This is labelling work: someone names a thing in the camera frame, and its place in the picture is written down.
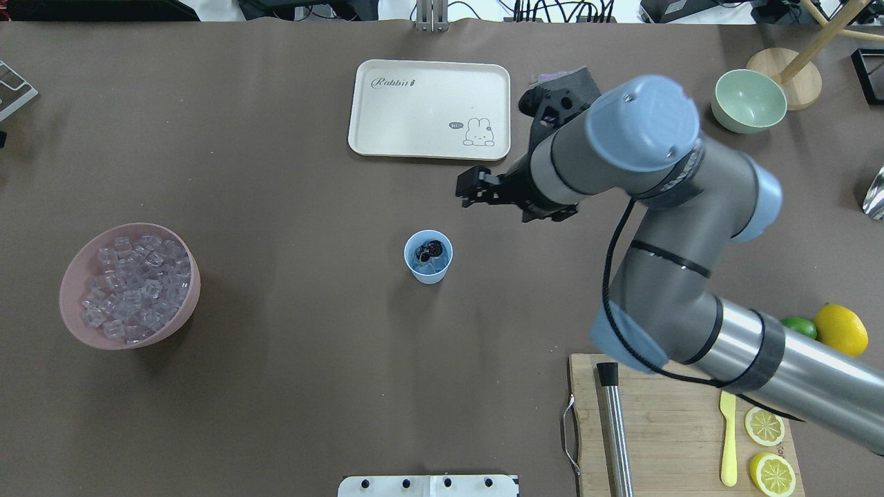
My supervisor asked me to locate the dark cherries pair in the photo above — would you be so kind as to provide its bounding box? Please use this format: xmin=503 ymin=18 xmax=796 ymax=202
xmin=414 ymin=240 xmax=445 ymax=265

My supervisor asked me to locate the metal ice scoop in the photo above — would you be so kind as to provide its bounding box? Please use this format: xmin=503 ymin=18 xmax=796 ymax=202
xmin=860 ymin=166 xmax=884 ymax=221

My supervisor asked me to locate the aluminium frame post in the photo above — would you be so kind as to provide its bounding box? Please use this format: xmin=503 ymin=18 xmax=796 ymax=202
xmin=414 ymin=0 xmax=450 ymax=32

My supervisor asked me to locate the yellow lemon upper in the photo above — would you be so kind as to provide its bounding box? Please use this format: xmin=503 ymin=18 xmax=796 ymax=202
xmin=811 ymin=303 xmax=869 ymax=358

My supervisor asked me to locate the wooden cutting board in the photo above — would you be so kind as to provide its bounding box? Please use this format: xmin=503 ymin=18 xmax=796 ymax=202
xmin=568 ymin=353 xmax=800 ymax=496

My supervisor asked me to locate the pink bowl of ice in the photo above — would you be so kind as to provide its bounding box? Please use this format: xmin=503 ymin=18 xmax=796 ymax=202
xmin=58 ymin=222 xmax=202 ymax=351

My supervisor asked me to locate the green lime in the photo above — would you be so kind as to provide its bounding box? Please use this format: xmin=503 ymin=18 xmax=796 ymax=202
xmin=780 ymin=315 xmax=818 ymax=340

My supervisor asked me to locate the cream rabbit tray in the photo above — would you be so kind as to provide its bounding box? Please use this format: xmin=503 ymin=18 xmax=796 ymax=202
xmin=348 ymin=59 xmax=511 ymax=162

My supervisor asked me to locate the mint green bowl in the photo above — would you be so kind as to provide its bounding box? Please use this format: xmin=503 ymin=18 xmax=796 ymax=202
xmin=711 ymin=69 xmax=787 ymax=133

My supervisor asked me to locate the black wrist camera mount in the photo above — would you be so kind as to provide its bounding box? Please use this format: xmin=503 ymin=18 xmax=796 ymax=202
xmin=517 ymin=70 xmax=601 ymax=155

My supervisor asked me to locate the grey folded cloth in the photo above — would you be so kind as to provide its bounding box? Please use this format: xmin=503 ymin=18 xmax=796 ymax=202
xmin=528 ymin=66 xmax=588 ymax=88

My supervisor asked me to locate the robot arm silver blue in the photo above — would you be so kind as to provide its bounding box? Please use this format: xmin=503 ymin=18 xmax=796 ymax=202
xmin=455 ymin=69 xmax=883 ymax=455

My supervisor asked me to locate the light blue plastic cup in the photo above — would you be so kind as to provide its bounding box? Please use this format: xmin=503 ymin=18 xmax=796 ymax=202
xmin=403 ymin=229 xmax=454 ymax=285

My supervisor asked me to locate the lemon slice one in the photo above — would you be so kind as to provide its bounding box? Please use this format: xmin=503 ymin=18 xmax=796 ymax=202
xmin=743 ymin=407 xmax=787 ymax=447

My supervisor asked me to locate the wooden glass stand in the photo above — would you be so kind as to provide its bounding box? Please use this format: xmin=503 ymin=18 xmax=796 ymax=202
xmin=746 ymin=1 xmax=882 ymax=111

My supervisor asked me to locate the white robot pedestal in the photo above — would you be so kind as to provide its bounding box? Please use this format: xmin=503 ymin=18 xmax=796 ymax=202
xmin=337 ymin=474 xmax=521 ymax=496

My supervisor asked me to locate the lemon slice two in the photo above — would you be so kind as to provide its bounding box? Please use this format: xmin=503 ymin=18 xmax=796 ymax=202
xmin=749 ymin=452 xmax=798 ymax=496

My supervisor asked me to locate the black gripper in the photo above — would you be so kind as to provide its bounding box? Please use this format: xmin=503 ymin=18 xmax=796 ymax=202
xmin=456 ymin=155 xmax=579 ymax=223

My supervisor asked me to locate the yellow plastic knife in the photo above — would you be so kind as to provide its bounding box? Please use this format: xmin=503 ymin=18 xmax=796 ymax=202
xmin=719 ymin=390 xmax=738 ymax=487

